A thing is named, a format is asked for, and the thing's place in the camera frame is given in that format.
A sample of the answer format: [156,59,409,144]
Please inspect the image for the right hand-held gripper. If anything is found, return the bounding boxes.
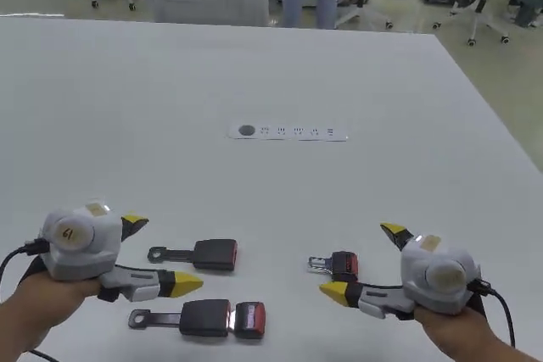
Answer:
[318,221,483,321]

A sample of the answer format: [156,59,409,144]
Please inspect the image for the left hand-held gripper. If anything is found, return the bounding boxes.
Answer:
[39,198,205,303]

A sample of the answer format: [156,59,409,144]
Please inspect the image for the black seat belt buckle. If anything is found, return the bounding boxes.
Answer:
[147,238,239,272]
[127,298,232,336]

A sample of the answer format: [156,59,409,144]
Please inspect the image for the person's left forearm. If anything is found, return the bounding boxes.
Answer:
[0,289,64,362]

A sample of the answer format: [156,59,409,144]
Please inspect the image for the person's right forearm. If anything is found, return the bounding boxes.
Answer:
[423,326,529,362]

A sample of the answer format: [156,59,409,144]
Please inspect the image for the person's left hand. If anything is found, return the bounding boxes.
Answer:
[15,254,103,317]

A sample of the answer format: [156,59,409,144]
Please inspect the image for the person's right hand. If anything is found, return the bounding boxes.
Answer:
[412,292,490,338]

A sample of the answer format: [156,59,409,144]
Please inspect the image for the white built-in power strip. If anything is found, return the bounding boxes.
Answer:
[226,121,350,143]

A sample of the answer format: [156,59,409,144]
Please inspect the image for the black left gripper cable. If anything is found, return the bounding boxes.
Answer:
[0,238,56,362]

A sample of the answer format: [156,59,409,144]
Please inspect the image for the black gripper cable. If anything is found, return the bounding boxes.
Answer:
[0,238,56,362]
[468,277,518,348]

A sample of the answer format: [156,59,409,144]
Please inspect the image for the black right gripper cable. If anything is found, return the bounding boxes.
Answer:
[468,277,518,348]

